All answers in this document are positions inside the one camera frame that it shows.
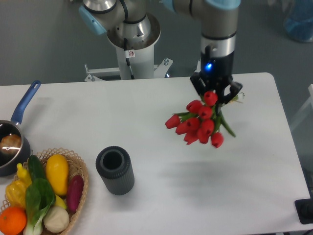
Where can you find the blue translucent container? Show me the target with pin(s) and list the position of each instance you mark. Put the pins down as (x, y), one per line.
(299, 21)

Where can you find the green bok choy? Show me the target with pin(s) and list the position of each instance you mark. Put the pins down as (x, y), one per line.
(39, 198)

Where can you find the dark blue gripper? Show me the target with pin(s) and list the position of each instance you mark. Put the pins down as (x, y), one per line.
(216, 63)

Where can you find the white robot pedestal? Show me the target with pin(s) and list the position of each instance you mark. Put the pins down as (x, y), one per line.
(135, 51)

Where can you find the small yellow pepper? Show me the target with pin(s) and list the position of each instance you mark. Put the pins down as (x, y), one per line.
(23, 175)

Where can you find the green cucumber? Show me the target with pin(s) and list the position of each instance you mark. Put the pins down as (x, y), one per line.
(35, 168)

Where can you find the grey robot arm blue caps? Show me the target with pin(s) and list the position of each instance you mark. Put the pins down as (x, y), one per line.
(218, 17)

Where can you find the orange fruit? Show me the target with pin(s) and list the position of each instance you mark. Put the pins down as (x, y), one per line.
(12, 221)

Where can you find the yellow banana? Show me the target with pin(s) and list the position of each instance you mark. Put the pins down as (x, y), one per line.
(60, 202)

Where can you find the brown bread roll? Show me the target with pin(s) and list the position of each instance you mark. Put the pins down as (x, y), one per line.
(10, 144)

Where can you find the yellow squash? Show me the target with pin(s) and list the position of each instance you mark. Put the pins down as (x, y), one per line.
(57, 171)

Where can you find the red tulip bouquet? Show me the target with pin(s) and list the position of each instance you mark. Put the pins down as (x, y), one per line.
(201, 122)

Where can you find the black device at table edge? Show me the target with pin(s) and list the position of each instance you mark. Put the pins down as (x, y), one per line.
(304, 208)

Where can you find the dark grey ribbed vase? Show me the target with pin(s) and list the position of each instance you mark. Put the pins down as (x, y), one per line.
(114, 166)

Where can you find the purple eggplant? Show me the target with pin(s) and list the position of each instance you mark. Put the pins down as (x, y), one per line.
(74, 192)

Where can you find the beige garlic bulb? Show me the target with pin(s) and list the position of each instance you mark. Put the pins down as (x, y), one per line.
(56, 219)

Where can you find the blue handled saucepan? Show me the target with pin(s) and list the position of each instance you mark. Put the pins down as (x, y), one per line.
(8, 163)

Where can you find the yellow bell pepper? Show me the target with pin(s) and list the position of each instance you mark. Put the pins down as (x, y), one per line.
(15, 193)

